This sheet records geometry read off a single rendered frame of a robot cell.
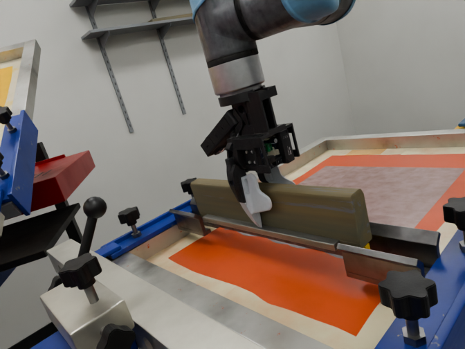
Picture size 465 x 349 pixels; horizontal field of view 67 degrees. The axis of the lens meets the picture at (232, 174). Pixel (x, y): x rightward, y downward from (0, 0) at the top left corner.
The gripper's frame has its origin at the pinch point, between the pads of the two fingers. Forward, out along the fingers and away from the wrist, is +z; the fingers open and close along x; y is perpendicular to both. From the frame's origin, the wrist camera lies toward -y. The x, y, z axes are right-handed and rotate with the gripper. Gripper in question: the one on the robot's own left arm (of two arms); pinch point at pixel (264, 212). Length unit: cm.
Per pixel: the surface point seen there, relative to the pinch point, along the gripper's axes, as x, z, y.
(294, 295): -7.0, 8.1, 9.4
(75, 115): 41, -27, -200
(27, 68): -5, -42, -83
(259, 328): -16.8, 4.6, 12.9
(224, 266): -6.5, 8.0, -6.5
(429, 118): 367, 78, -112
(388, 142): 56, 6, -6
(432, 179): 35.5, 8.2, 12.5
